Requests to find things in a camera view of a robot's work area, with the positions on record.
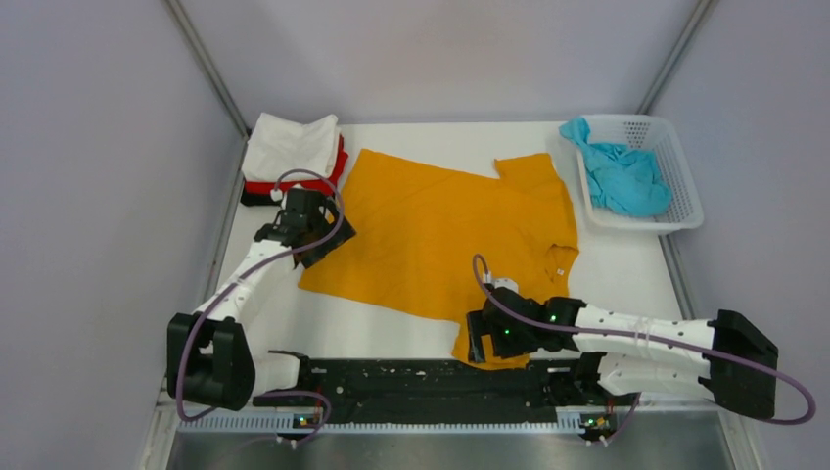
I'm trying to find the yellow t-shirt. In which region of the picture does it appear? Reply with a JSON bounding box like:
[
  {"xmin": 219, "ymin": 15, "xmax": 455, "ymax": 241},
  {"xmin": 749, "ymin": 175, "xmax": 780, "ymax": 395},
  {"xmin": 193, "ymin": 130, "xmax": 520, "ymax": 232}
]
[{"xmin": 299, "ymin": 149, "xmax": 579, "ymax": 361}]

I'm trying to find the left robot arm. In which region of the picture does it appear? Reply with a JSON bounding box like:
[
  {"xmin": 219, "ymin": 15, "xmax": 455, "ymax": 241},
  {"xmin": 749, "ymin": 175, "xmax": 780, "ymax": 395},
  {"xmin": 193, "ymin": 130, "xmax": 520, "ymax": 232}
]
[{"xmin": 166, "ymin": 187, "xmax": 356, "ymax": 410}]

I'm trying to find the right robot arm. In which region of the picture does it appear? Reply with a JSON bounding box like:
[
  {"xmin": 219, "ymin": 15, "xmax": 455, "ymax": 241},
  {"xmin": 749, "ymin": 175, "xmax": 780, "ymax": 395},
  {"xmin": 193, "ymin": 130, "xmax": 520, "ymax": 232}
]
[{"xmin": 467, "ymin": 286, "xmax": 779, "ymax": 420}]

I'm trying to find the red folded t-shirt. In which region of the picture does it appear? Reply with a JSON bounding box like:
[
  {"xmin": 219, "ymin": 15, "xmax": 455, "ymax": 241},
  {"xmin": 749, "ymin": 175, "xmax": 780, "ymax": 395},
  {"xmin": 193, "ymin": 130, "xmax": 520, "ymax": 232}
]
[{"xmin": 244, "ymin": 136, "xmax": 348, "ymax": 196}]

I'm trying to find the black folded t-shirt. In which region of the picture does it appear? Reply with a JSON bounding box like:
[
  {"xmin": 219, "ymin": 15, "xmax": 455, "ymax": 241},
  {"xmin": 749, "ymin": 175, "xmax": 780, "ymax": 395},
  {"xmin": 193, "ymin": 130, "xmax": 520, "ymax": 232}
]
[{"xmin": 240, "ymin": 187, "xmax": 282, "ymax": 207}]

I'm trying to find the white folded t-shirt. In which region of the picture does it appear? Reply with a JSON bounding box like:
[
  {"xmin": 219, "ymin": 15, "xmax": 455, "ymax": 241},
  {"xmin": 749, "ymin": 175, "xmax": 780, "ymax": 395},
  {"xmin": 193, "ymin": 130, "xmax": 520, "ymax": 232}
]
[{"xmin": 242, "ymin": 113, "xmax": 341, "ymax": 182}]

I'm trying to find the blue t-shirt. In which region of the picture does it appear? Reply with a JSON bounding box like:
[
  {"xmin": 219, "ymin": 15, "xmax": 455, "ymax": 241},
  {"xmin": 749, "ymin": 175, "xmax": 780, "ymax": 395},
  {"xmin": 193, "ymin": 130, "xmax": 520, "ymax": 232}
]
[{"xmin": 559, "ymin": 117, "xmax": 673, "ymax": 218}]

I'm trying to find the white plastic basket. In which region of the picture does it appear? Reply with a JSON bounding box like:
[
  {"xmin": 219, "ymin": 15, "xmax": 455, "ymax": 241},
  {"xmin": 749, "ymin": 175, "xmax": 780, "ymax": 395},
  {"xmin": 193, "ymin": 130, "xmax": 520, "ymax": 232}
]
[{"xmin": 576, "ymin": 114, "xmax": 704, "ymax": 236}]

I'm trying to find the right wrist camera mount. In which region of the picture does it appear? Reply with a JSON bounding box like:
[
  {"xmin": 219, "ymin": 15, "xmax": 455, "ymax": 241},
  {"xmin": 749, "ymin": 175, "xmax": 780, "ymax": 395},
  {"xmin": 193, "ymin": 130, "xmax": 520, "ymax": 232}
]
[{"xmin": 484, "ymin": 274, "xmax": 519, "ymax": 294}]

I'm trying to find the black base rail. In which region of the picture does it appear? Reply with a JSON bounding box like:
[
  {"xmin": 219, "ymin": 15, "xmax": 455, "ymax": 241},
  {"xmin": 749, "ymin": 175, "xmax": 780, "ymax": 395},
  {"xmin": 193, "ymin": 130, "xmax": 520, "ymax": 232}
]
[{"xmin": 253, "ymin": 359, "xmax": 633, "ymax": 425}]

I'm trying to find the aluminium frame rail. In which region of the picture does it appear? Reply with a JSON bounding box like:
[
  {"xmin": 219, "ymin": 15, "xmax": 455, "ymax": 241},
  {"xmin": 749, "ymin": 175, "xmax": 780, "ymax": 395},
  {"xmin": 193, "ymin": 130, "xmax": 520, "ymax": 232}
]
[{"xmin": 138, "ymin": 397, "xmax": 768, "ymax": 469}]

